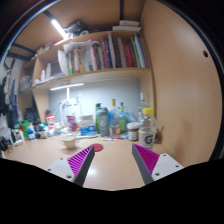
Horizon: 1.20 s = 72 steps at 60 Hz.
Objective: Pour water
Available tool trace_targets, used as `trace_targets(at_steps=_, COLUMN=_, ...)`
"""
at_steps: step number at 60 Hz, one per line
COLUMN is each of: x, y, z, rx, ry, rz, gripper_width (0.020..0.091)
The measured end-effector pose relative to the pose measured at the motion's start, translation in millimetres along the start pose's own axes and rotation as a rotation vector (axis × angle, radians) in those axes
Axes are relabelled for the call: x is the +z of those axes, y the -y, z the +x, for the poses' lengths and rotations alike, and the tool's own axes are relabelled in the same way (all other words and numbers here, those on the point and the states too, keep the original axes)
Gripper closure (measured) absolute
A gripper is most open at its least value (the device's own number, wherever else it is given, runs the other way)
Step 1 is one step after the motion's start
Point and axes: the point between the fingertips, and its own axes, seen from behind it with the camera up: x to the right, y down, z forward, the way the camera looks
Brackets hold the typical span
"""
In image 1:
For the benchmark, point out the clear gold-capped glass bottle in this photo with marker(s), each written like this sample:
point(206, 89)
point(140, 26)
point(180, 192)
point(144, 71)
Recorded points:
point(114, 123)

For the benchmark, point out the hanging dark clothes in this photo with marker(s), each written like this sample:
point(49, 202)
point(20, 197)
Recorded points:
point(8, 96)

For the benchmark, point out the flat round red coaster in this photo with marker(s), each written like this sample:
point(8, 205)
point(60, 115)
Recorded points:
point(98, 147)

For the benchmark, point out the white ceiling light strip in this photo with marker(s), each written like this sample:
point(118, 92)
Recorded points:
point(58, 28)

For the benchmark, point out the white wall outlet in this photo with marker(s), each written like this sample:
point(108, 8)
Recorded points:
point(70, 101)

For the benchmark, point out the green glass bottle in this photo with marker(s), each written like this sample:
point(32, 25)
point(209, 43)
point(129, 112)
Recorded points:
point(122, 121)

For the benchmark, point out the white bottle with blue cap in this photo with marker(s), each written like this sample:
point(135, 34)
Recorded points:
point(31, 135)

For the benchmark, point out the small dark brown bottle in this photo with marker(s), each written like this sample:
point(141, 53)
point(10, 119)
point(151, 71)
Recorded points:
point(43, 132)

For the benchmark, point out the white under-shelf light strip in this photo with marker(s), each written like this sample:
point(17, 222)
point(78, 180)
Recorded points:
point(66, 86)

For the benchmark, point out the tall green plastic bottle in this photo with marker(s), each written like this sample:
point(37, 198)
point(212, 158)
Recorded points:
point(98, 106)

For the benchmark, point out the cream ceramic cup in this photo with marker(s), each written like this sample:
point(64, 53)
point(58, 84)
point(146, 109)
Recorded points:
point(69, 142)

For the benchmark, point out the red and green pen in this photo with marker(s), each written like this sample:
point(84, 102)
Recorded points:
point(111, 138)

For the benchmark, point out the brown jar with white lid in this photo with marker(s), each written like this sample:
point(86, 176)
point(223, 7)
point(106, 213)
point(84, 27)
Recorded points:
point(133, 131)

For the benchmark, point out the red and white canister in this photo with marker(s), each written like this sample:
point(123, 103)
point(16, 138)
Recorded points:
point(50, 120)

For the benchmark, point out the pink carton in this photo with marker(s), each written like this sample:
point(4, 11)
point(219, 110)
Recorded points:
point(71, 122)

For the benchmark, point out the clear yellow-capped drink bottle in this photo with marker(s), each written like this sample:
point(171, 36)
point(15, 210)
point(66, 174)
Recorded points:
point(147, 131)

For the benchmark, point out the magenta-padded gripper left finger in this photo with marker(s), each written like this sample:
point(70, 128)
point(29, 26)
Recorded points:
point(63, 166)

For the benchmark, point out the white pill bottle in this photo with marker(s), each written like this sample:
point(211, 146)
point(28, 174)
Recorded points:
point(57, 129)

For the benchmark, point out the grey shaker bottle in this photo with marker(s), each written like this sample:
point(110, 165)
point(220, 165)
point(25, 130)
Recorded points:
point(102, 123)

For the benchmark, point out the wooden shelf unit with books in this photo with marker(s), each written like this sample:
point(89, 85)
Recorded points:
point(110, 72)

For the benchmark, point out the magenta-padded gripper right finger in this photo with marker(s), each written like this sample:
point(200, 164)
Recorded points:
point(163, 165)

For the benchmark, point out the blue and white box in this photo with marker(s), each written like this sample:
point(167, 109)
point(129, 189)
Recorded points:
point(88, 126)

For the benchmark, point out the small green bottle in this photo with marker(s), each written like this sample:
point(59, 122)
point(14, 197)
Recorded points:
point(25, 130)

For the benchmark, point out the tall clear glass bottle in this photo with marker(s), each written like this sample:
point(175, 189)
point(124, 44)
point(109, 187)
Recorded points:
point(142, 103)

